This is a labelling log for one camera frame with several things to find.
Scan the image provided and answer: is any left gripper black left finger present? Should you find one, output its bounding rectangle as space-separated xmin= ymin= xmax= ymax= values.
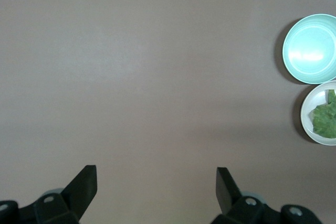
xmin=0 ymin=165 xmax=98 ymax=224

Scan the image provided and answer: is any mint green plate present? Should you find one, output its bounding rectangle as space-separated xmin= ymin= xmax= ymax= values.
xmin=282 ymin=13 xmax=336 ymax=85

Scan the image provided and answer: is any green lettuce leaf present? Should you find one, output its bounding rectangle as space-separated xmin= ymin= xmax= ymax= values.
xmin=307 ymin=89 xmax=336 ymax=138

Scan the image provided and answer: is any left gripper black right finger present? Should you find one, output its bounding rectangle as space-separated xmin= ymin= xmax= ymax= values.
xmin=209 ymin=167 xmax=320 ymax=224

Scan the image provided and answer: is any beige plate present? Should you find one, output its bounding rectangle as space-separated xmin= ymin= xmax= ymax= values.
xmin=300 ymin=80 xmax=336 ymax=146

